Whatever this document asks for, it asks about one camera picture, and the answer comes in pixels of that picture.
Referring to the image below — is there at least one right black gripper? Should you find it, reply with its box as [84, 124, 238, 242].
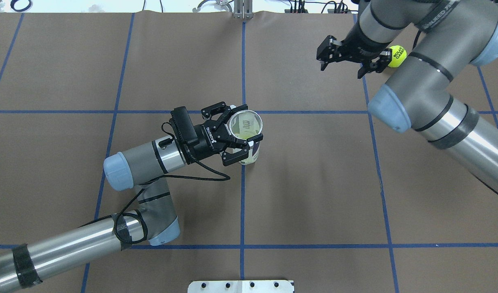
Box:
[317, 23, 393, 79]

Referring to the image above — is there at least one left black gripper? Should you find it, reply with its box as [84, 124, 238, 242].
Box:
[184, 102, 264, 166]

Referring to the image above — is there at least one yellow tennis ball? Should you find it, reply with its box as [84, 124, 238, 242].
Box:
[387, 45, 408, 68]
[232, 127, 260, 140]

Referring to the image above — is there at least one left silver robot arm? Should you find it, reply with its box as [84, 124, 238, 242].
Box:
[0, 104, 263, 293]

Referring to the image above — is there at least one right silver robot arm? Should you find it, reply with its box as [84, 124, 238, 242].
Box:
[316, 0, 498, 195]

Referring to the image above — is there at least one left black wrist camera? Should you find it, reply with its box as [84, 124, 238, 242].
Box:
[170, 106, 199, 153]

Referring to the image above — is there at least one aluminium frame post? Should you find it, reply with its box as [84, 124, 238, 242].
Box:
[232, 0, 254, 20]

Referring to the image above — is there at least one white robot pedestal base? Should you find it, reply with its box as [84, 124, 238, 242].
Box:
[187, 280, 295, 293]

